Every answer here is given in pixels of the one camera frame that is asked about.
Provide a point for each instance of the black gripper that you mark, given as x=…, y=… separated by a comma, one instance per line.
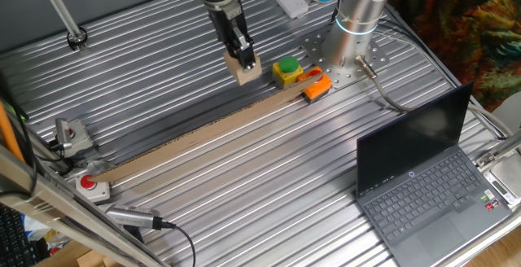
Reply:
x=226, y=20

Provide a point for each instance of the silver digital scale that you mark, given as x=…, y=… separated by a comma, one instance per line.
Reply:
x=506, y=177

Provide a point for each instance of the colourful patterned cloth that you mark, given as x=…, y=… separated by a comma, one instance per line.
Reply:
x=468, y=23

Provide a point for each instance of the silver exterior camera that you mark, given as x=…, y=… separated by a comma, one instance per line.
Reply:
x=134, y=217

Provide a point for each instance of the grey box small red button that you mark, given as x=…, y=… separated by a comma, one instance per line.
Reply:
x=79, y=137

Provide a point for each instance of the yellow box green button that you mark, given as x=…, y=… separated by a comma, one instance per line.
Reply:
x=287, y=71

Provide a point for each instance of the orange box red button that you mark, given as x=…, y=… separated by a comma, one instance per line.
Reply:
x=319, y=88

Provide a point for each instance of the aluminium frame beam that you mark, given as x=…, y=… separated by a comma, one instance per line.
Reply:
x=61, y=210

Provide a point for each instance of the clear plastic wrap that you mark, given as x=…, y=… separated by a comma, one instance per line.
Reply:
x=97, y=166

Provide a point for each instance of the black keyboard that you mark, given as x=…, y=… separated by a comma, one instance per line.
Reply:
x=14, y=238

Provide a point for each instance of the dark grey laptop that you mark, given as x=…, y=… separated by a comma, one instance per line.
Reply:
x=427, y=202

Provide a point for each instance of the light wooden block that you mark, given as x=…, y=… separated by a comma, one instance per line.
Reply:
x=252, y=75

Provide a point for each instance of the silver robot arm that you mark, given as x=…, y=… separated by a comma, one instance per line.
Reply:
x=358, y=14

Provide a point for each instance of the white box large red button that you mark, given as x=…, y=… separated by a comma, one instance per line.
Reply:
x=93, y=187

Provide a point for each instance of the orange pole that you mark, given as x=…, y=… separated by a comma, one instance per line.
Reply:
x=9, y=132

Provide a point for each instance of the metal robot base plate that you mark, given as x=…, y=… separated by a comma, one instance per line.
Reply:
x=313, y=51

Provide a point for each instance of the metal pole with base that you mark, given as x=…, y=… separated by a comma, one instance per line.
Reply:
x=65, y=14

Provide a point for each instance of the brown cardboard board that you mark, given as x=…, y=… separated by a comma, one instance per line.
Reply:
x=183, y=141

